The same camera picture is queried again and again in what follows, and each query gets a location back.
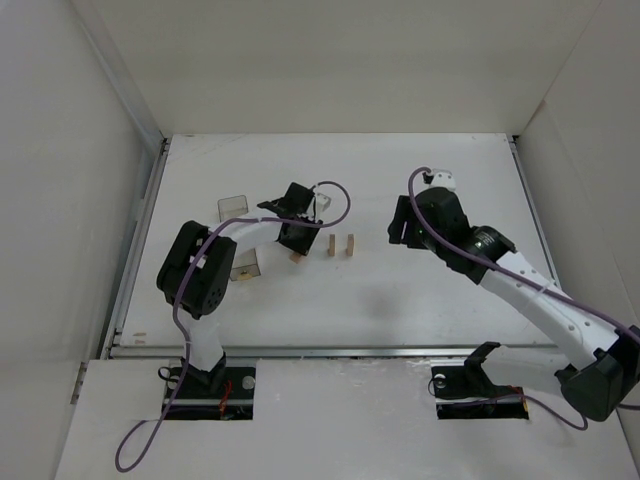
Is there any clear plastic box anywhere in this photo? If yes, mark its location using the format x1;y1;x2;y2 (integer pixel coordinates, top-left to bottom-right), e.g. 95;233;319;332
217;195;261;282

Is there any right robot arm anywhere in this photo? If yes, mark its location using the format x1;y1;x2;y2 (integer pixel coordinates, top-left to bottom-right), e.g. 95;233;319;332
388;187;639;422

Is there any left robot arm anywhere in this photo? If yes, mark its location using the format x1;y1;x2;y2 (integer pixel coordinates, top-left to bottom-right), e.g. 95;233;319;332
156;182;331;396

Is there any white foam front board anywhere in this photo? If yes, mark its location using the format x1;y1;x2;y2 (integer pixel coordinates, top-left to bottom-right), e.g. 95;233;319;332
57;359;638;479

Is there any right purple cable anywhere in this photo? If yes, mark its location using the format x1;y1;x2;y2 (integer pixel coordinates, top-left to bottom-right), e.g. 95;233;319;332
408;166;640;431

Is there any purple cable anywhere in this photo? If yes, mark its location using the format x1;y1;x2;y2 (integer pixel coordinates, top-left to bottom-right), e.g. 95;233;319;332
115;180;352;472
408;166;640;431

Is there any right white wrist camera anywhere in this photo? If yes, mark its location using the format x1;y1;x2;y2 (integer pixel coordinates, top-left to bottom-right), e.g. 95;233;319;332
422;168;456;192

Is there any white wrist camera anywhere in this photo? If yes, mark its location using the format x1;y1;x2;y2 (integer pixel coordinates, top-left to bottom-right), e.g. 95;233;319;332
422;168;456;192
314;193;332;215

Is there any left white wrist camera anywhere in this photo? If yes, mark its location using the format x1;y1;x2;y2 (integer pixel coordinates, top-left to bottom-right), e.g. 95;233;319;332
314;193;332;215

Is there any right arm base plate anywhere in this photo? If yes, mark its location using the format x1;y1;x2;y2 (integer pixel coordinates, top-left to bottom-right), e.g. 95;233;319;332
428;365;529;420

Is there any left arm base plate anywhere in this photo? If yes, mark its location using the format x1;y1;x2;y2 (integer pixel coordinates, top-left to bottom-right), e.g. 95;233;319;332
158;366;256;421

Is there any front aluminium rail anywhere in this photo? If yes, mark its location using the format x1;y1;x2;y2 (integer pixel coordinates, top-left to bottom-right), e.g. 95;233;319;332
107;343;584;360

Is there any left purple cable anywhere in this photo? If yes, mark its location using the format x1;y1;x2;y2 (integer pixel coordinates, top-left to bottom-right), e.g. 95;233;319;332
115;180;352;472

